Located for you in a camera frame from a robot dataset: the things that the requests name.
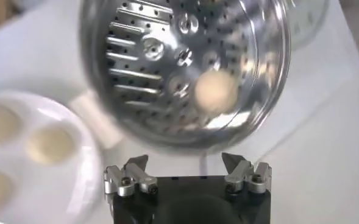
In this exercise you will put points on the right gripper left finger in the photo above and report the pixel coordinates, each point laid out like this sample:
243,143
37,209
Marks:
127,179

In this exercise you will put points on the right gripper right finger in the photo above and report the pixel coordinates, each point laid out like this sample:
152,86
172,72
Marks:
243,176

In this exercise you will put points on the perforated steel steamer basket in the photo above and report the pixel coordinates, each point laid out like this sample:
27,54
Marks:
136,76

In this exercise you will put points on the white round plate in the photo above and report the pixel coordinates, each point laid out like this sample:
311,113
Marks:
75,182

